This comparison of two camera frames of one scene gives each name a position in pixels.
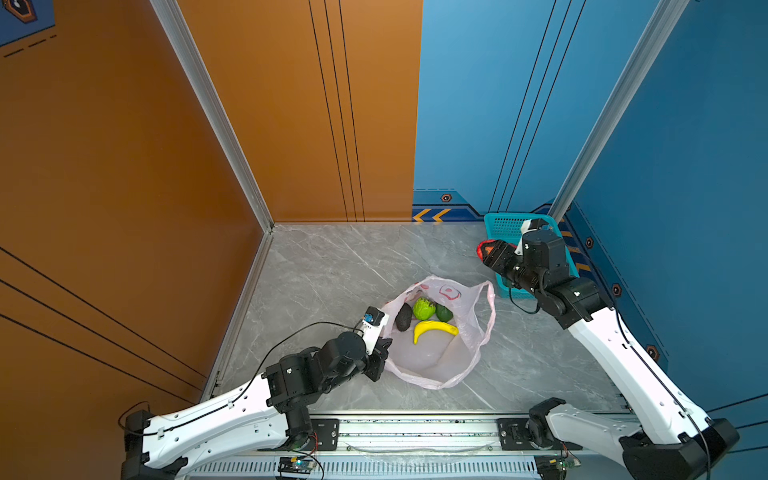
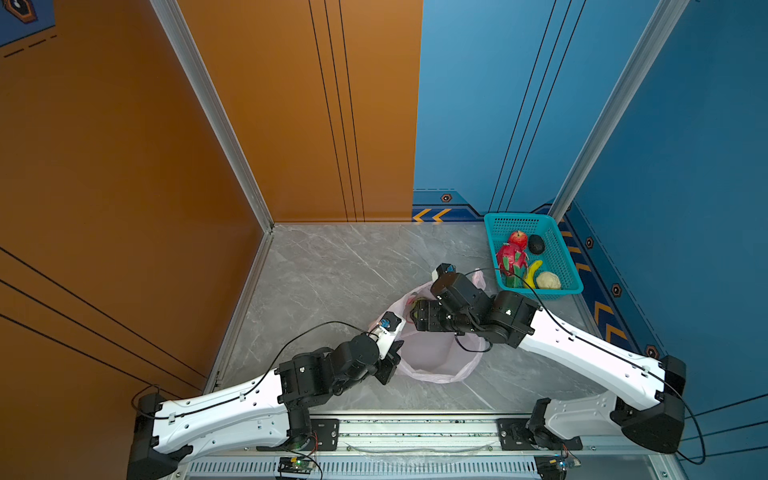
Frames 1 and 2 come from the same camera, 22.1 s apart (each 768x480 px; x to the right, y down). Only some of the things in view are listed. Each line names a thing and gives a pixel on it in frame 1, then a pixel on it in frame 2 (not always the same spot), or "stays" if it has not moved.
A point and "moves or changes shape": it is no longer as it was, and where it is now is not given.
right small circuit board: [554, 467] stays
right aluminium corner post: [663, 22] stays
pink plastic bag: [437, 328] stays
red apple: [479, 249] moves or changes shape
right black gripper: [499, 254] to [426, 311]
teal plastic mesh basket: [507, 227] stays
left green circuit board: [296, 464] stays
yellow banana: [431, 325] moves or changes shape
